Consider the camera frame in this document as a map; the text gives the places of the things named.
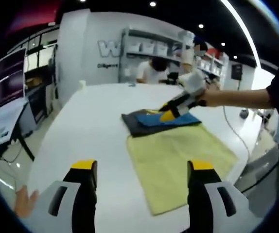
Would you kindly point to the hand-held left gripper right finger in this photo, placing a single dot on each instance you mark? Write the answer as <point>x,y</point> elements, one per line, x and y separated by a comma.
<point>202,196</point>

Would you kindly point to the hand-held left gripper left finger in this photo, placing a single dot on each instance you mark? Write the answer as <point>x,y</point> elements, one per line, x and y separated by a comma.
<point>83,194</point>

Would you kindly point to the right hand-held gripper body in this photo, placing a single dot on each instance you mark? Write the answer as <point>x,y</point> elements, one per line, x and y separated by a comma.
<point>194,83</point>

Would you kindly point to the dark grey blue garment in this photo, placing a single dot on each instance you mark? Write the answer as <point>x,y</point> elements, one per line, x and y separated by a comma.
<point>134,124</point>

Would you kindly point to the yellow cloth template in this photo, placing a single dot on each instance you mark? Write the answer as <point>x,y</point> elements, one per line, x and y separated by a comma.
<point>173,165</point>

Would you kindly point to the person's right hand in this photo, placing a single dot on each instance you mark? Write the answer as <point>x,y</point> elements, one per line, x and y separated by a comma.
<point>210,97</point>

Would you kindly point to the person's left hand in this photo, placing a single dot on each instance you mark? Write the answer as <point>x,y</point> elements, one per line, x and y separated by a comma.
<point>25,201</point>

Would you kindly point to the white storage shelf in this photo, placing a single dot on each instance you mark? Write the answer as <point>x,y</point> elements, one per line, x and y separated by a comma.
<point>214,66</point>

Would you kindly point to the black sign board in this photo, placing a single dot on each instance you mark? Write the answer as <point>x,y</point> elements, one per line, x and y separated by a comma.
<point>236,71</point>

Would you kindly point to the white storage bin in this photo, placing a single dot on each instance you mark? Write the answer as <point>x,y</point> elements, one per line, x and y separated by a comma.
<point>134,47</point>
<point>146,48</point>
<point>160,50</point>

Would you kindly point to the small grey table object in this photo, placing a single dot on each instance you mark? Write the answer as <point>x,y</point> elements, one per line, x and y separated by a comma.
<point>131,84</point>

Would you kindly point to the small dark round object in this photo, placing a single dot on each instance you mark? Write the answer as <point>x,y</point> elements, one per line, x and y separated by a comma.
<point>244,113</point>

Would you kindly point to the grey metal shelf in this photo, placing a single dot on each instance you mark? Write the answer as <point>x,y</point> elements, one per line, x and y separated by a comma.
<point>125,55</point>

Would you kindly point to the dark cabinet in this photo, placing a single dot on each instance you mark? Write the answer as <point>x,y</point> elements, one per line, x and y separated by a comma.
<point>39,104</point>

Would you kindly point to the white computer desk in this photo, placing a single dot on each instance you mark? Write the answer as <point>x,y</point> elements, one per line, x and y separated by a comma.
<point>1,128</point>

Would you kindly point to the cardboard box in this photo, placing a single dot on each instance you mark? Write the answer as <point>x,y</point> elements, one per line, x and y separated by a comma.
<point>33,83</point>

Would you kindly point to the large purple screen monitor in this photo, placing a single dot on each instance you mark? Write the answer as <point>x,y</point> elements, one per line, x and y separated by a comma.
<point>5,85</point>

